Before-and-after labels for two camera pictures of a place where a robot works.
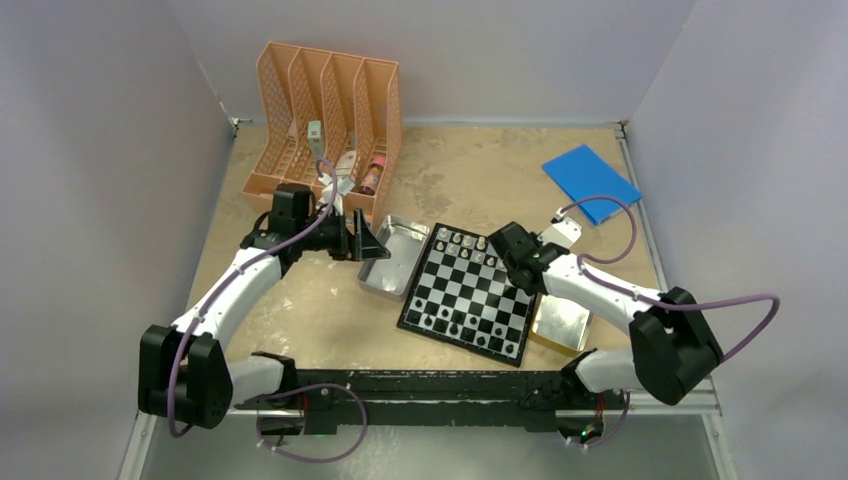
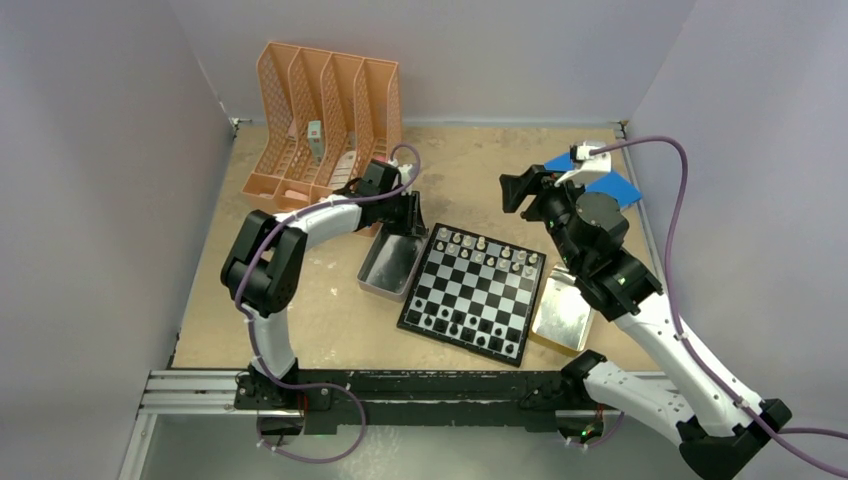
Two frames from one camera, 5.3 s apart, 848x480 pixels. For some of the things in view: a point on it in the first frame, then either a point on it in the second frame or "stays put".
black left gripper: [362, 245] -> [411, 224]
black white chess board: [463, 296] stays put
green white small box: [315, 135] stays put
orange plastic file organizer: [313, 106] stays put
